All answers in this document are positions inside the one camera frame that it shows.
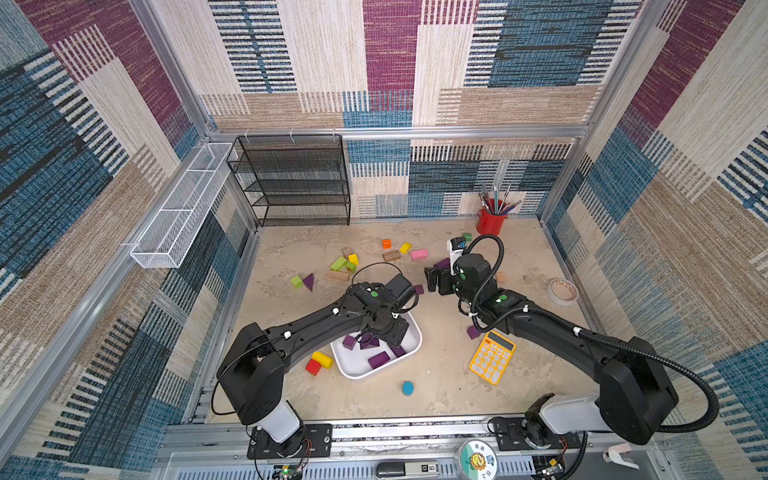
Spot long purple brick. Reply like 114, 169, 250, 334
367, 351, 391, 370

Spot small purple cube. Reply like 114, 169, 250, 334
342, 335, 357, 351

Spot white plastic storage bin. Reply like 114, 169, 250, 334
330, 314, 423, 381

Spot purple triangular prism block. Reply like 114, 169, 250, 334
303, 273, 315, 291

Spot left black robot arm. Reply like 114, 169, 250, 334
216, 274, 419, 450

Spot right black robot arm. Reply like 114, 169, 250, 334
424, 237, 720, 445

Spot purple cylinder block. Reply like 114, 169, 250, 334
433, 258, 450, 269

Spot purple cube by calculator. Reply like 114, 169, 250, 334
467, 326, 482, 340

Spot red pen cup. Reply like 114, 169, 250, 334
476, 209, 507, 236

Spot yellow cylinder block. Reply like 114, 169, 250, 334
311, 351, 334, 369

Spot brown wooden brick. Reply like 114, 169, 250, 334
382, 250, 402, 262

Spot blue round block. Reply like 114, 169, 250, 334
401, 381, 415, 396

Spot long natural wood brick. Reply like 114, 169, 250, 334
326, 270, 350, 282

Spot lime green brick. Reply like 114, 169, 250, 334
330, 257, 348, 272

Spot red cube block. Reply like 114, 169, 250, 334
305, 359, 323, 376

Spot yellow calculator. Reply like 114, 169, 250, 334
469, 331, 517, 385

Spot lime green cube left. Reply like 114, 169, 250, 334
290, 275, 304, 289

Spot roll of tape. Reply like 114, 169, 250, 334
546, 278, 580, 306

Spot round green sticker badge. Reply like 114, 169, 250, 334
455, 439, 498, 480

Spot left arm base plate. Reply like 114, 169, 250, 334
247, 423, 333, 460

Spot black wire shelf rack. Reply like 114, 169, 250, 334
228, 135, 351, 227

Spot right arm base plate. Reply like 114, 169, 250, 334
486, 416, 582, 452

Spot white mesh wall basket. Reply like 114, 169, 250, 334
130, 143, 232, 269

